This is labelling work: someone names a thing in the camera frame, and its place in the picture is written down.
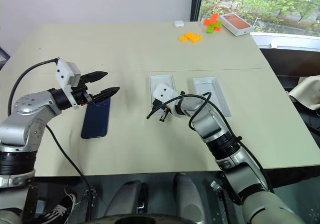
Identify orange toy brick block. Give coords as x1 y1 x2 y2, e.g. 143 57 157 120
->
203 12 220 26

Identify white window sill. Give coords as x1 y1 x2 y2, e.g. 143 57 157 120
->
249 31 320 51

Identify white phone box lid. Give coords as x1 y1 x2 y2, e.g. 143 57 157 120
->
192 76 233 117

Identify orange print phone box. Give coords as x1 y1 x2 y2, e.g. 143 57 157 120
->
219 12 254 37

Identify black white sneaker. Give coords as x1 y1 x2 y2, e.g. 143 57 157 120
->
37 186 79 224

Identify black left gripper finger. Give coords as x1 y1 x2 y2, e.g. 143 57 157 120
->
81 71 109 85
92 86 121 104

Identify dark blue smartphone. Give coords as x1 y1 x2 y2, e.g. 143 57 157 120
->
80 96 112 140

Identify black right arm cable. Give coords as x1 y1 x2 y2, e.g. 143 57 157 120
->
149 91 276 195

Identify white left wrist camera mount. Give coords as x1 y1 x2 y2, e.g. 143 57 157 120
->
54 58 82 107

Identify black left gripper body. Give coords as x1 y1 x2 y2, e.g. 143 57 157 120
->
70 76 95 107

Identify black window frame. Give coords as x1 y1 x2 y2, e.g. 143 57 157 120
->
189 0 206 22

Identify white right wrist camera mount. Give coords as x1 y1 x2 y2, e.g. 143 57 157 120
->
152 83 177 105

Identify white phone box base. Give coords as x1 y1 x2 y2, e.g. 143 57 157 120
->
148 74 176 108

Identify green toy brick block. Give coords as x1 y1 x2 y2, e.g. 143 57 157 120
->
205 20 224 34

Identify dark grey rounded shape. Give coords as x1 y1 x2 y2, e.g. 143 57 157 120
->
103 180 149 218
173 172 206 224

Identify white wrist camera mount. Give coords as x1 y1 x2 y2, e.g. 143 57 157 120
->
54 58 82 107
152 83 177 105

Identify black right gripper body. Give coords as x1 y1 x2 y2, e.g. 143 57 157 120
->
152 98 173 115

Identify silver metal bracket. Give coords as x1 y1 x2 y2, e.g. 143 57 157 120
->
210 180 224 194

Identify beige chair cushion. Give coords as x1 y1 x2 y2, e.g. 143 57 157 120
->
288 76 320 110

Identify yellow toy brick block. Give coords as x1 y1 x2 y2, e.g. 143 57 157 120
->
178 31 203 44

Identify black chair edge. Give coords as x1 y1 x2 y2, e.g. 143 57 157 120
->
0 45 11 70

